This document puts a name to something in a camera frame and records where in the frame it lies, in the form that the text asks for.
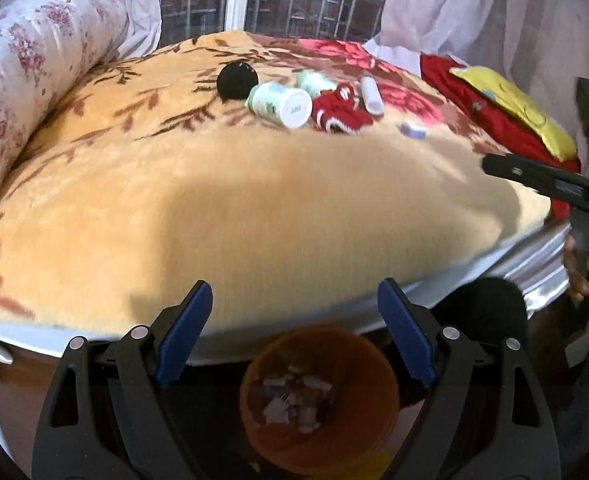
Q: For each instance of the white jar with green label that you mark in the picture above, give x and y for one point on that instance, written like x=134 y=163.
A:
x=279 y=102

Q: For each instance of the person's right hand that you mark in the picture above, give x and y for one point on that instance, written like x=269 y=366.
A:
x=574 y=280

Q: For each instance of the orange plastic bin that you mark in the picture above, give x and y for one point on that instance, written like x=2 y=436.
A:
x=274 y=440

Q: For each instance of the red knitted pouch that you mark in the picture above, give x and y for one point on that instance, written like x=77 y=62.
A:
x=339 y=117

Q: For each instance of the white cylindrical tube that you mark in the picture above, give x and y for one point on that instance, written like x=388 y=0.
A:
x=372 y=97

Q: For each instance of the small white blue item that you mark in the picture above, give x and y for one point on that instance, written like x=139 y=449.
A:
x=414 y=131

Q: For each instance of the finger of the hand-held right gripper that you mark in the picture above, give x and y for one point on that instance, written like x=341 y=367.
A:
x=534 y=175

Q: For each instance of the sheer white plain curtain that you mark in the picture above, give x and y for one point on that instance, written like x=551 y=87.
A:
x=474 y=5

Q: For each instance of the red cloth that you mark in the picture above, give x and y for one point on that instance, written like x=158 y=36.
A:
x=494 y=125

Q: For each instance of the white bottle teal cap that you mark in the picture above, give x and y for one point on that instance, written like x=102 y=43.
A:
x=314 y=82

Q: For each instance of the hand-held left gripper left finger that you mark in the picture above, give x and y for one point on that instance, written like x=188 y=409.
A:
x=184 y=335

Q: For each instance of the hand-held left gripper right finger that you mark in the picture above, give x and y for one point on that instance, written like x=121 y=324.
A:
x=407 y=335

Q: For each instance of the pile of discarded small containers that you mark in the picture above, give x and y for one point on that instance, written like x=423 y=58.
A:
x=294 y=400

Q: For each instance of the yellow cloth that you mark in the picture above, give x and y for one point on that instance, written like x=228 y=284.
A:
x=514 y=100

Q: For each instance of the yellow floral plush blanket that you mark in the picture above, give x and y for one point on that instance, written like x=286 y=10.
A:
x=224 y=210

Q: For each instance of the floral bolster pillow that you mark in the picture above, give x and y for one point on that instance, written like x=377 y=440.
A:
x=34 y=60

